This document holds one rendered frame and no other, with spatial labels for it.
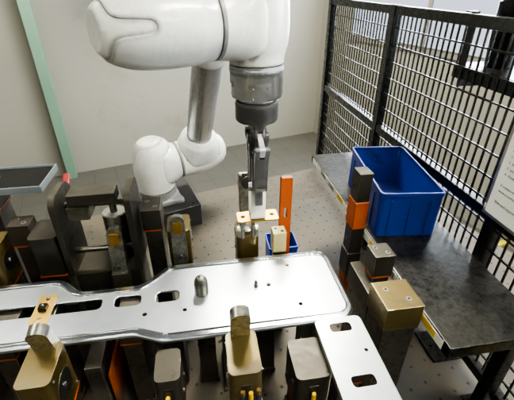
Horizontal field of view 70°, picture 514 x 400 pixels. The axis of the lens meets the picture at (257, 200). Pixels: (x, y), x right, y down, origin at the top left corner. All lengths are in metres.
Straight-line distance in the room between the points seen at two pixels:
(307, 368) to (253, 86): 0.52
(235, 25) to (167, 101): 3.35
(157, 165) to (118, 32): 1.03
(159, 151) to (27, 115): 2.45
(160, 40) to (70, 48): 3.20
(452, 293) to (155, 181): 1.11
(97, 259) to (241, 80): 0.68
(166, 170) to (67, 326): 0.82
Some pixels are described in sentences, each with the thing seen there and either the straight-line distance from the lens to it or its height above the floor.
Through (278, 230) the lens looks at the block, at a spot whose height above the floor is 1.07.
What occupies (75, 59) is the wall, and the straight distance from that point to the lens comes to 3.73.
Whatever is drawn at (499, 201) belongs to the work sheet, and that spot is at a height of 1.19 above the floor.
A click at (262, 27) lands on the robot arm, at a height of 1.56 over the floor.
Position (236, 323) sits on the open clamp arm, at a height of 1.09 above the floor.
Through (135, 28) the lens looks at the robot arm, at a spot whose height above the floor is 1.56.
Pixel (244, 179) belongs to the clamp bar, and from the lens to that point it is 0.86.
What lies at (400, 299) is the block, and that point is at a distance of 0.82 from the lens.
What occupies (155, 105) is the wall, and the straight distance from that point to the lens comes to 3.88.
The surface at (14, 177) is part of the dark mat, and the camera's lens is 1.19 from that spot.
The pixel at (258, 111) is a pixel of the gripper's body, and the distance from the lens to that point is 0.63.
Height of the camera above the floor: 1.61
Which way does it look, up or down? 31 degrees down
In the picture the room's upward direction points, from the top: straight up
